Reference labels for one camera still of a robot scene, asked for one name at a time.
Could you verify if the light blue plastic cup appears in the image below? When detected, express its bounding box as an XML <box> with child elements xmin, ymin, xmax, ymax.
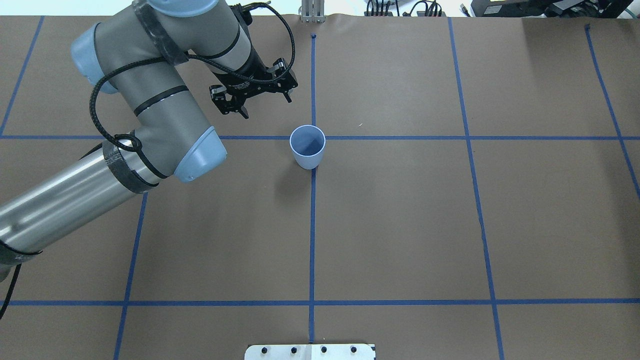
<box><xmin>289</xmin><ymin>124</ymin><xmax>327</xmax><ymax>170</ymax></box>

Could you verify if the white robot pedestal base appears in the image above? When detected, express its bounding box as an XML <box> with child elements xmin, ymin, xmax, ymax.
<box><xmin>244</xmin><ymin>343</ymin><xmax>377</xmax><ymax>360</ymax></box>

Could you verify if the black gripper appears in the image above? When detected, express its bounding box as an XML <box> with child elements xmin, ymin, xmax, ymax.
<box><xmin>209</xmin><ymin>48</ymin><xmax>298</xmax><ymax>119</ymax></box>

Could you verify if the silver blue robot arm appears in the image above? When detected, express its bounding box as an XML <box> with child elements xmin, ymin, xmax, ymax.
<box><xmin>1</xmin><ymin>0</ymin><xmax>297</xmax><ymax>278</ymax></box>

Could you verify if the aluminium frame post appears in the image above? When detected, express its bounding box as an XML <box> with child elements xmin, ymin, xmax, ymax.
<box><xmin>298</xmin><ymin>0</ymin><xmax>326</xmax><ymax>24</ymax></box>

